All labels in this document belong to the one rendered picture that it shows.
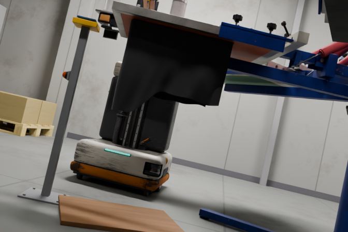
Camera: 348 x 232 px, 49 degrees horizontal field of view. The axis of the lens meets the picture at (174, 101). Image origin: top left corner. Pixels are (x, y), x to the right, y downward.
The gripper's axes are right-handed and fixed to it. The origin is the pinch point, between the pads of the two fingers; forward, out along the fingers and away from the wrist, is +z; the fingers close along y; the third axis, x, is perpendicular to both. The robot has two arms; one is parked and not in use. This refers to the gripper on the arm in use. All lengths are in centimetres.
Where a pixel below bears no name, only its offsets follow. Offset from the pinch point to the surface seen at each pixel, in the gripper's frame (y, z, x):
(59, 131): 31, 75, -9
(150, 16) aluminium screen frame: -3.1, 13.9, 29.6
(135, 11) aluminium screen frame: 3.8, 13.2, 29.6
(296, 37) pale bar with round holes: -68, 9, 34
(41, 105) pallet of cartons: 119, 75, -289
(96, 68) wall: 74, 8, -357
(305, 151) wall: -224, 59, -297
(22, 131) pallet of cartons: 123, 107, -252
